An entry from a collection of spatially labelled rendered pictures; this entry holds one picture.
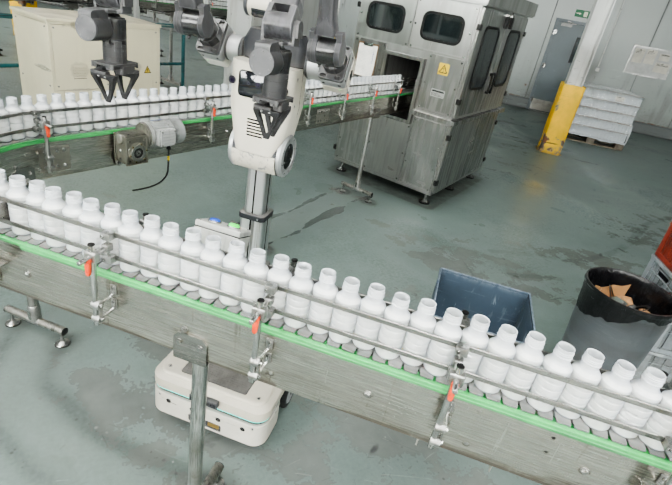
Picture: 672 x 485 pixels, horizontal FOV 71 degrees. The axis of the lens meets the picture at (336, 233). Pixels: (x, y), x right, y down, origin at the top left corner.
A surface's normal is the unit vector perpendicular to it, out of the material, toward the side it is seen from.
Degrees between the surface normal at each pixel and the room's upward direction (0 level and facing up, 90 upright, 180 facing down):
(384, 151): 90
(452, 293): 90
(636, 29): 90
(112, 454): 0
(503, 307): 90
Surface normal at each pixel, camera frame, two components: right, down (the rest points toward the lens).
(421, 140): -0.57, 0.29
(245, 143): -0.29, 0.39
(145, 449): 0.17, -0.88
